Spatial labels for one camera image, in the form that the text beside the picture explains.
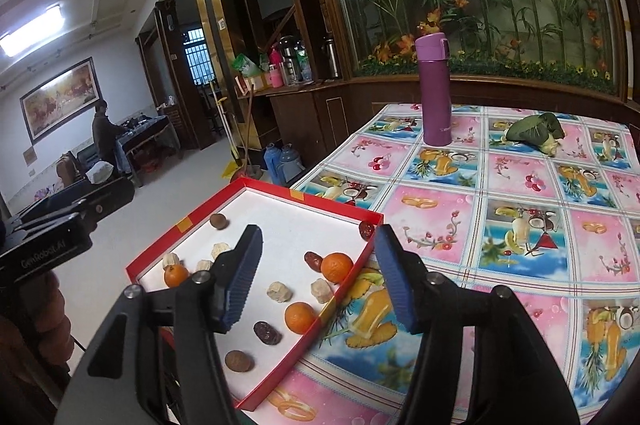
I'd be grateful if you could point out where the beige yam piece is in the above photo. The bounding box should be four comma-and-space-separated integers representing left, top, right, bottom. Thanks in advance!
267, 281, 293, 304
310, 279, 333, 305
162, 253, 181, 270
210, 242, 231, 260

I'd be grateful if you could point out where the red date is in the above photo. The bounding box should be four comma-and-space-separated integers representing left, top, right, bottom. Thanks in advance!
304, 251, 323, 273
358, 220, 375, 242

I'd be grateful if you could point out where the orange tangerine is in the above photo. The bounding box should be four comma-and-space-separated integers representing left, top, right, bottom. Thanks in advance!
284, 301, 317, 335
163, 263, 191, 289
321, 252, 354, 284

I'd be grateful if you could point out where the left hand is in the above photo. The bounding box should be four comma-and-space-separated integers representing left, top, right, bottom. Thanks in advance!
20, 271, 75, 367

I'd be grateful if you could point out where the orange tangerine on table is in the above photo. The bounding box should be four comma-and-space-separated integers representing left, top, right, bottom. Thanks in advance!
163, 263, 191, 289
284, 301, 317, 335

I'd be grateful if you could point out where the person in background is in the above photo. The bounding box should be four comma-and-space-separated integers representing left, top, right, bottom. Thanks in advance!
92, 99, 127, 177

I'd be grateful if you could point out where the dark dried date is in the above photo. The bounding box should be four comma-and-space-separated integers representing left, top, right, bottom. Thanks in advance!
253, 321, 282, 346

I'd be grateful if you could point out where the brown chestnut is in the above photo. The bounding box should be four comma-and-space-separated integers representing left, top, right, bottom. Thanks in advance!
208, 213, 230, 230

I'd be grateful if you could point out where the colourful printed tablecloth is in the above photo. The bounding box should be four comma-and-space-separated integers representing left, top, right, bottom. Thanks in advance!
248, 104, 639, 424

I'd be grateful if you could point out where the red box with white inside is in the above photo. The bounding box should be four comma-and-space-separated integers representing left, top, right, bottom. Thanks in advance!
124, 176, 385, 412

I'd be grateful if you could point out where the green leafy vegetable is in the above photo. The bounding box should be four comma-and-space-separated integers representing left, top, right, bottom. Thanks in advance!
503, 112, 565, 158

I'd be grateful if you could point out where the purple thermos bottle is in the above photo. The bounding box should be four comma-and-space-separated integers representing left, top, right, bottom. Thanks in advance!
416, 32, 452, 147

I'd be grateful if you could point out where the framed wall painting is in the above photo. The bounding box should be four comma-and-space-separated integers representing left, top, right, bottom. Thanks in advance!
20, 57, 102, 144

